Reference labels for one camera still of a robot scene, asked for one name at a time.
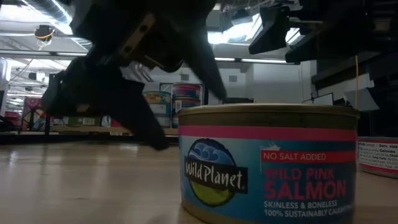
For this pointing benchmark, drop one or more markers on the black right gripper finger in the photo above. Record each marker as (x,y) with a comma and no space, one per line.
(270,31)
(314,45)

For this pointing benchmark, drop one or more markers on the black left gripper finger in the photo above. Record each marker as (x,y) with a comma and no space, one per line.
(140,118)
(208,71)

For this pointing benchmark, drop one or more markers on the teal tuna can silver lid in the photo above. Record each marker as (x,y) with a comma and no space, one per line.
(161,109)
(164,122)

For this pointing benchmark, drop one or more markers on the red rectangular fish tin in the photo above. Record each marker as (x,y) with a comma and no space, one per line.
(114,124)

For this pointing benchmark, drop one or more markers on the yellow-print tuna can silver lid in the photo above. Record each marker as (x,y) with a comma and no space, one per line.
(157,98)

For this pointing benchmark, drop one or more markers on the pink salmon can gold lid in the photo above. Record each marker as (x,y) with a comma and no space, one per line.
(186,90)
(267,174)
(186,102)

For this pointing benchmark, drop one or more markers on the green rectangular fish tin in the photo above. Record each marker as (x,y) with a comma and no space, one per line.
(84,121)

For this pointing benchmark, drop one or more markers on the red can silver lid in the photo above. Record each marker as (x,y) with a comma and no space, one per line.
(379,155)

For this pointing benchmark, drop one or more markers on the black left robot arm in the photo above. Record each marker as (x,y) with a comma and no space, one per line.
(140,4)

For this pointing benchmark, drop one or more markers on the wooden shelf board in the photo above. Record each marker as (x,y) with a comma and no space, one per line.
(77,130)

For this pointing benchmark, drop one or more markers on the white framed board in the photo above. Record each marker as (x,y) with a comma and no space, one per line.
(323,99)

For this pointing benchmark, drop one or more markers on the grey panel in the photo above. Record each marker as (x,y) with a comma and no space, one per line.
(363,101)

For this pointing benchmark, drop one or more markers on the ceiling light strip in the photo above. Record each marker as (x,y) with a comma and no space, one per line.
(31,53)

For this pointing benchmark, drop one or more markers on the white pillar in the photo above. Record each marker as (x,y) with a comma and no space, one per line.
(4,87)

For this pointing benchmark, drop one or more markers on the grey wall vent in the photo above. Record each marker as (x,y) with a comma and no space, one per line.
(233,78)
(184,77)

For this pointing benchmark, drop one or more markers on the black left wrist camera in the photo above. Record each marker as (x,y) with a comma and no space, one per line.
(71,90)

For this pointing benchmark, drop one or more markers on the silver ventilation duct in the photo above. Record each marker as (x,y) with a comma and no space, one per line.
(53,9)

